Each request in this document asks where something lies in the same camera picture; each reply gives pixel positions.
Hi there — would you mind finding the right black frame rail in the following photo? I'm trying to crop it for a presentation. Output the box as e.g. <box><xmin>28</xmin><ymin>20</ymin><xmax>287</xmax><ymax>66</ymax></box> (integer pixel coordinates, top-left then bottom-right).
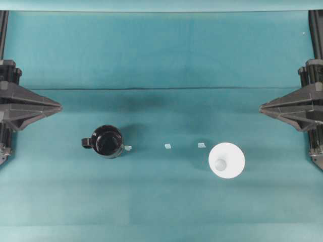
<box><xmin>308</xmin><ymin>10</ymin><xmax>323</xmax><ymax>59</ymax></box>

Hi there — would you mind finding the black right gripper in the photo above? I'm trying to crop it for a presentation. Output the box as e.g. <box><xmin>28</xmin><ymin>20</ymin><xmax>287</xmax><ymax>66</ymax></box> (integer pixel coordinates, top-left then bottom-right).
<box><xmin>259</xmin><ymin>59</ymin><xmax>323</xmax><ymax>162</ymax></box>

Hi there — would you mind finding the left black frame rail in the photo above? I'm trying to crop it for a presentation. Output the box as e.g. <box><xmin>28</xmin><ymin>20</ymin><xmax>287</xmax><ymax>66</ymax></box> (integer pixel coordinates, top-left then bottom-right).
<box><xmin>0</xmin><ymin>11</ymin><xmax>9</xmax><ymax>59</ymax></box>

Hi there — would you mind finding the black cup holder with handle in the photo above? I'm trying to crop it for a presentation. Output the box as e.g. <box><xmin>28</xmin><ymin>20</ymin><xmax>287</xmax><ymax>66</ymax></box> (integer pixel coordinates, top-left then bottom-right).
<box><xmin>81</xmin><ymin>125</ymin><xmax>124</xmax><ymax>159</ymax></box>

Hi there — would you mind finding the black frame rail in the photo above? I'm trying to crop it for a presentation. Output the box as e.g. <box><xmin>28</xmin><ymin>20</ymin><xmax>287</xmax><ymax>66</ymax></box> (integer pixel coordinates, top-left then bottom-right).
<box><xmin>0</xmin><ymin>11</ymin><xmax>9</xmax><ymax>59</ymax></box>
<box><xmin>308</xmin><ymin>10</ymin><xmax>323</xmax><ymax>59</ymax></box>

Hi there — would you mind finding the right tape marker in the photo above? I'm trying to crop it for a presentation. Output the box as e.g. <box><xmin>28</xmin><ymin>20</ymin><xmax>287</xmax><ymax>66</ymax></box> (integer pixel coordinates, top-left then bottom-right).
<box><xmin>197</xmin><ymin>143</ymin><xmax>206</xmax><ymax>148</ymax></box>

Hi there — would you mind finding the left tape marker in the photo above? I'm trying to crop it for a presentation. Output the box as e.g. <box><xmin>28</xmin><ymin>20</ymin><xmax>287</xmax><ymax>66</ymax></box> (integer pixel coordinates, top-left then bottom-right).
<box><xmin>124</xmin><ymin>145</ymin><xmax>132</xmax><ymax>151</ymax></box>

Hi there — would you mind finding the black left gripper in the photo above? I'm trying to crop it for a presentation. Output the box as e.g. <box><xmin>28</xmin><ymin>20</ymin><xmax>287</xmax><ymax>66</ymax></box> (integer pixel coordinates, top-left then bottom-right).
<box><xmin>0</xmin><ymin>59</ymin><xmax>63</xmax><ymax>157</ymax></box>

